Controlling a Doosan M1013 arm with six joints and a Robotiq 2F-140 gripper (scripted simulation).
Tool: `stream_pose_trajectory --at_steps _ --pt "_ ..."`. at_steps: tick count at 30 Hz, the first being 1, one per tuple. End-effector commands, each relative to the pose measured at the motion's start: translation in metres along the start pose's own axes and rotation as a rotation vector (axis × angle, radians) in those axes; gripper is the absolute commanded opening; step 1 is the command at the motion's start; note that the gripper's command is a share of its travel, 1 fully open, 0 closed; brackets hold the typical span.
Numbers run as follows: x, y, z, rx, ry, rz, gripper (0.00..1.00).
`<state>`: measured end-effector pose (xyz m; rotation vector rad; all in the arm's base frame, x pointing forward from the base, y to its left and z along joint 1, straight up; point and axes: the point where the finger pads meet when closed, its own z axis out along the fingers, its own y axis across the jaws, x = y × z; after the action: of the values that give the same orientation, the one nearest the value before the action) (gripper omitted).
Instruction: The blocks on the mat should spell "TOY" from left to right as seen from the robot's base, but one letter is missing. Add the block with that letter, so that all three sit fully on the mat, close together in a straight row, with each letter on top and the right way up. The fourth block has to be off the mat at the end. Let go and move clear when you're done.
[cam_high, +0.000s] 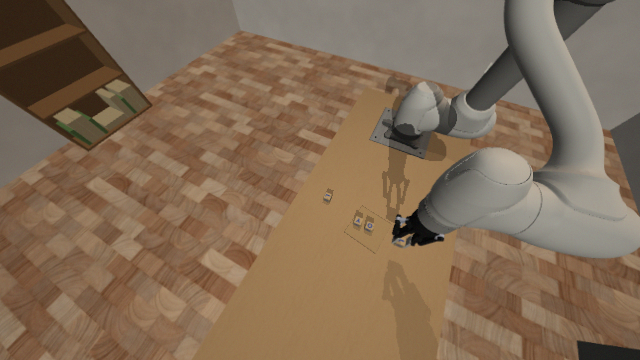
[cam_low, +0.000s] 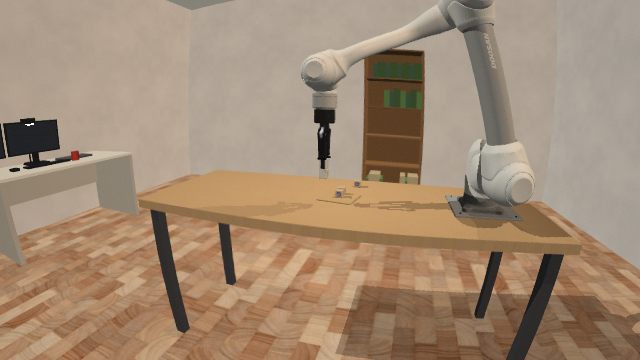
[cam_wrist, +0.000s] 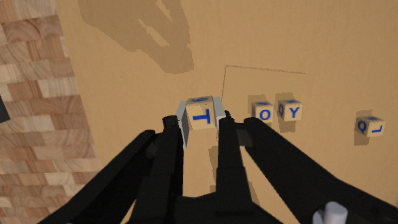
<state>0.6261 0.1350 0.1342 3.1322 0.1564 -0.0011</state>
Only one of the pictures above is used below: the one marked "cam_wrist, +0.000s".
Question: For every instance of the tan wooden letter block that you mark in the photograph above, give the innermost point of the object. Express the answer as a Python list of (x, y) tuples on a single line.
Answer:
[(290, 110), (263, 110), (370, 126), (200, 113)]

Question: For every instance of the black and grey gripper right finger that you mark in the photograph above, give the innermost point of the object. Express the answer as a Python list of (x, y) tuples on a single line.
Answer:
[(312, 194)]

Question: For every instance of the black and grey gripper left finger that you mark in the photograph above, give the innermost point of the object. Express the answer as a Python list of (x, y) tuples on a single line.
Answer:
[(109, 195)]

